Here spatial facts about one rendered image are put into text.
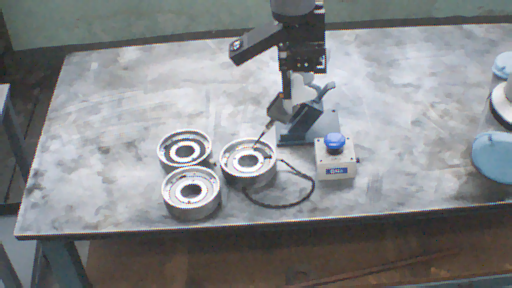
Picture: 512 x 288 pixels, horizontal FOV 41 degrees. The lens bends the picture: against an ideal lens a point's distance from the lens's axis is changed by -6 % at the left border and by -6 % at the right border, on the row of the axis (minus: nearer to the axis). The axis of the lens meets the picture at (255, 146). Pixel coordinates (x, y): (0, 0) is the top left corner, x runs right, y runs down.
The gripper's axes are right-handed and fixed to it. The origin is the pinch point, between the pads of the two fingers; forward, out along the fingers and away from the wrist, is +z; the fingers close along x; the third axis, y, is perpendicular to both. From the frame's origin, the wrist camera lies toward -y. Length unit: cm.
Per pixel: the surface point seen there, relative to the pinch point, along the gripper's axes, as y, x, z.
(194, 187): -17.4, -8.7, 11.2
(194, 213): -17.0, -15.8, 10.6
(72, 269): -44, -15, 27
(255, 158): -6.3, -2.1, 11.0
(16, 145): -76, 44, 43
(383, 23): 45, 158, 84
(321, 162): 5.8, -6.8, 8.6
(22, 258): -79, 26, 72
